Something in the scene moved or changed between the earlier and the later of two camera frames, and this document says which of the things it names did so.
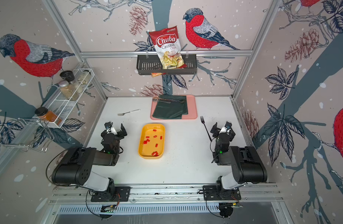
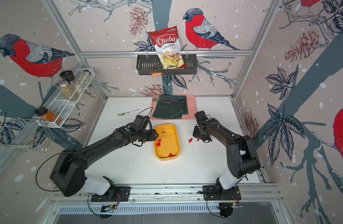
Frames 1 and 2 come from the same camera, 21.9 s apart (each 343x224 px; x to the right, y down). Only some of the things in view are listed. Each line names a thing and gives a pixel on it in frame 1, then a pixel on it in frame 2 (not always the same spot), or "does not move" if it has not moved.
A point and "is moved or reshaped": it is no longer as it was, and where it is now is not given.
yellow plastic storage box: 152,140 is moved or reshaped
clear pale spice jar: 84,77 does not move
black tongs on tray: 166,101 does not move
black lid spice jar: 68,75 does not move
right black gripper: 216,131 to 195,134
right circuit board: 226,209 does not move
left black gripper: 121,136 to 153,135
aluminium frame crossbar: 152,53 does not move
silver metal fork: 122,114 does not move
